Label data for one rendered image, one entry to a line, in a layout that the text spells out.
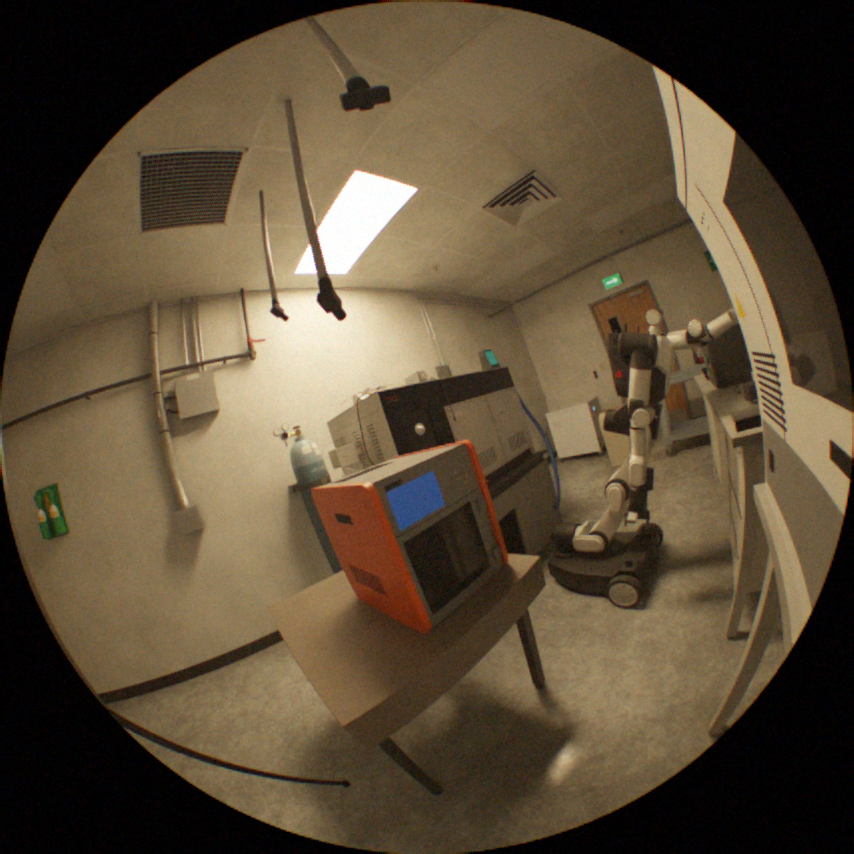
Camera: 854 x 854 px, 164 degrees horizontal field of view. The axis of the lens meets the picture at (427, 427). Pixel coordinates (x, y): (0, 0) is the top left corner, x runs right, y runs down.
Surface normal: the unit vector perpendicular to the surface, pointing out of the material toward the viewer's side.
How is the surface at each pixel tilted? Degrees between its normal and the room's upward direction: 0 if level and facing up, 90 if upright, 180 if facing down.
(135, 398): 90
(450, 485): 90
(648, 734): 0
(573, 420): 90
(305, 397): 90
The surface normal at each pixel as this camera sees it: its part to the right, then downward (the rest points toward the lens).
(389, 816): -0.32, -0.95
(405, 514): 0.62, -0.21
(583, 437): -0.72, 0.25
